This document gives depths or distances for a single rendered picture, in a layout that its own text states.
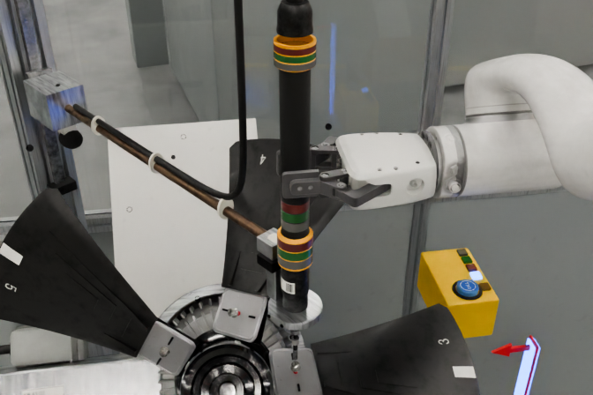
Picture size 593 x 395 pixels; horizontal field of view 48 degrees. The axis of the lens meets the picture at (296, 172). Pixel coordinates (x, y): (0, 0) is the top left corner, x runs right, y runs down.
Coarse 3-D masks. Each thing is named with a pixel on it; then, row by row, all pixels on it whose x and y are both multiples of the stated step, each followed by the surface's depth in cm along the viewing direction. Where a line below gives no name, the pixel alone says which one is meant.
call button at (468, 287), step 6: (462, 282) 124; (468, 282) 124; (474, 282) 124; (456, 288) 124; (462, 288) 122; (468, 288) 122; (474, 288) 122; (462, 294) 122; (468, 294) 122; (474, 294) 122
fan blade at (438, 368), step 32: (416, 320) 101; (448, 320) 101; (320, 352) 94; (352, 352) 95; (384, 352) 96; (416, 352) 96; (448, 352) 97; (320, 384) 90; (352, 384) 90; (384, 384) 91; (416, 384) 92; (448, 384) 93
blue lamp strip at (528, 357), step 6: (528, 342) 97; (534, 348) 95; (528, 354) 97; (522, 360) 99; (528, 360) 98; (522, 366) 99; (528, 366) 98; (522, 372) 100; (528, 372) 98; (522, 378) 100; (516, 384) 102; (522, 384) 100; (516, 390) 102; (522, 390) 100
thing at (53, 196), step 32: (32, 224) 87; (64, 224) 86; (0, 256) 89; (32, 256) 88; (64, 256) 87; (96, 256) 86; (0, 288) 91; (32, 288) 90; (64, 288) 89; (96, 288) 88; (128, 288) 86; (32, 320) 93; (64, 320) 92; (96, 320) 90; (128, 320) 88; (128, 352) 93
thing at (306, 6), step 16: (288, 0) 65; (304, 0) 65; (288, 16) 64; (304, 16) 65; (288, 32) 65; (304, 32) 65; (288, 272) 81; (304, 272) 81; (288, 288) 82; (304, 288) 82; (288, 304) 84; (304, 304) 84
